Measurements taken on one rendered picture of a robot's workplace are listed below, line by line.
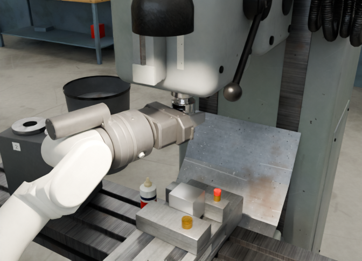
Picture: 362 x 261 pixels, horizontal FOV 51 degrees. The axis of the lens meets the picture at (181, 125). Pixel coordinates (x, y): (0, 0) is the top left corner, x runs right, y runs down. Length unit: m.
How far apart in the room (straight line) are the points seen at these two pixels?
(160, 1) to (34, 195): 0.32
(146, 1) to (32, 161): 0.68
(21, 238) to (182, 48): 0.36
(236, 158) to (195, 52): 0.58
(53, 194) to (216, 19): 0.34
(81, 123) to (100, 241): 0.40
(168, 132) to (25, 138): 0.45
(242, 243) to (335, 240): 1.56
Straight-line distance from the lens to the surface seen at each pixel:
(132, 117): 0.64
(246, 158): 1.11
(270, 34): 0.76
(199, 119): 0.73
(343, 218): 2.64
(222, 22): 0.59
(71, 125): 0.60
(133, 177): 2.83
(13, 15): 7.95
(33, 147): 1.00
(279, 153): 1.09
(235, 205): 0.92
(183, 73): 0.61
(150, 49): 0.58
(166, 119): 0.67
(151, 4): 0.42
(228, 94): 0.59
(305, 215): 1.21
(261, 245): 0.93
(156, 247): 0.81
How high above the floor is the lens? 1.54
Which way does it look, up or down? 25 degrees down
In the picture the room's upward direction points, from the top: straight up
